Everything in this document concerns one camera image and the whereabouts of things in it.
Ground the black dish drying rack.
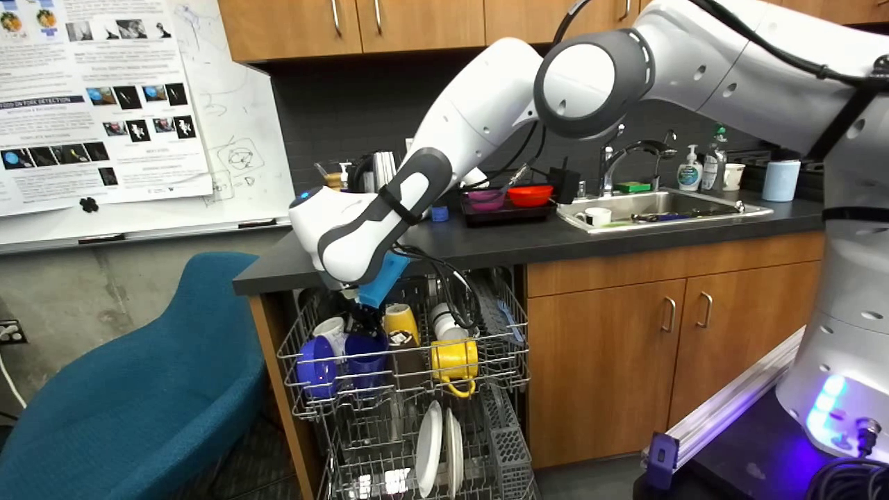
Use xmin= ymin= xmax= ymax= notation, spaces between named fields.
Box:
xmin=460 ymin=180 xmax=558 ymax=227

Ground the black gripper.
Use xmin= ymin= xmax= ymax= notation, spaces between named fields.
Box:
xmin=329 ymin=276 xmax=369 ymax=316

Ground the white paper cup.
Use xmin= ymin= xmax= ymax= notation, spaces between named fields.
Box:
xmin=721 ymin=162 xmax=748 ymax=194

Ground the white dinner plate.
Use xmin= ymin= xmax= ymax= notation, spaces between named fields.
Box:
xmin=411 ymin=397 xmax=444 ymax=500
xmin=441 ymin=407 xmax=466 ymax=494

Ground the clear dish soap bottle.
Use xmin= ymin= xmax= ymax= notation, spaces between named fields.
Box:
xmin=701 ymin=123 xmax=732 ymax=194

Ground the small white cup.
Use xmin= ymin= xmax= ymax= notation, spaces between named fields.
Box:
xmin=312 ymin=314 xmax=350 ymax=358

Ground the blue plastic cup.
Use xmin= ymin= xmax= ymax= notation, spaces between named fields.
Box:
xmin=343 ymin=330 xmax=393 ymax=391

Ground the light blue canister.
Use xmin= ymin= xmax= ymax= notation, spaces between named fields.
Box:
xmin=761 ymin=159 xmax=804 ymax=207

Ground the blue plastic bowl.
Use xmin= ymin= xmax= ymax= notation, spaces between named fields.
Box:
xmin=296 ymin=334 xmax=343 ymax=404

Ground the wooden base cabinet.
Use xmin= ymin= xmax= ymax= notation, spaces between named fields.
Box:
xmin=522 ymin=232 xmax=828 ymax=471

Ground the blue platform corner block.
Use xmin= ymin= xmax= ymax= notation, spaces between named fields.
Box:
xmin=644 ymin=430 xmax=683 ymax=491

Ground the wooden wall cabinet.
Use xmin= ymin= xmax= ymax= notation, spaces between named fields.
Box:
xmin=218 ymin=0 xmax=889 ymax=68

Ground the stainless steel sink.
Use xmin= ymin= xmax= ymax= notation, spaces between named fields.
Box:
xmin=554 ymin=190 xmax=776 ymax=236

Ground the wire dishwasher plate rack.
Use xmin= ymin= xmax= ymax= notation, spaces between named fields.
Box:
xmin=318 ymin=387 xmax=539 ymax=500

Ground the grey cutlery basket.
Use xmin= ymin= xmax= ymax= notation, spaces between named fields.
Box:
xmin=480 ymin=387 xmax=539 ymax=500

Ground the white platform rail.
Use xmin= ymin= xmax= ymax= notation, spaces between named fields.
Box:
xmin=665 ymin=327 xmax=810 ymax=471

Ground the pen holder cup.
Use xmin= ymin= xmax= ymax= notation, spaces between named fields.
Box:
xmin=314 ymin=159 xmax=355 ymax=194

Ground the orange plastic bowl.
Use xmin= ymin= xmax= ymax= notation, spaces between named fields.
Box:
xmin=507 ymin=180 xmax=555 ymax=211

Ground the blue chair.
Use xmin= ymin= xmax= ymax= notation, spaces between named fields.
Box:
xmin=0 ymin=251 xmax=272 ymax=500

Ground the purple plastic bowl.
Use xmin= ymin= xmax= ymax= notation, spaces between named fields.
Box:
xmin=464 ymin=186 xmax=511 ymax=214

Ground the whiteboard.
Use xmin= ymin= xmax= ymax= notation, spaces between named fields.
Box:
xmin=0 ymin=0 xmax=297 ymax=259

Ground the white poster with photos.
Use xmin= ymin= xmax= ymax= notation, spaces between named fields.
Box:
xmin=0 ymin=0 xmax=218 ymax=222

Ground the white soap pump dispenser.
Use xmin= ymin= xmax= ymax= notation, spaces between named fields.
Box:
xmin=673 ymin=143 xmax=707 ymax=194

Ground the wire dishwasher cup rack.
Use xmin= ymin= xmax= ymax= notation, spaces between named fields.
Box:
xmin=275 ymin=276 xmax=533 ymax=425

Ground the black robot platform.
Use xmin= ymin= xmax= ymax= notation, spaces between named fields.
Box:
xmin=635 ymin=387 xmax=889 ymax=500

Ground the chrome kitchen faucet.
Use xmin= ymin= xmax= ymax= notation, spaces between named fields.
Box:
xmin=600 ymin=136 xmax=669 ymax=201

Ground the yellow handled mug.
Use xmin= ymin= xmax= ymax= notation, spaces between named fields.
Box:
xmin=429 ymin=336 xmax=483 ymax=401

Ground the yellow plastic cup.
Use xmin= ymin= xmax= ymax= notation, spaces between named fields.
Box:
xmin=382 ymin=300 xmax=425 ymax=351

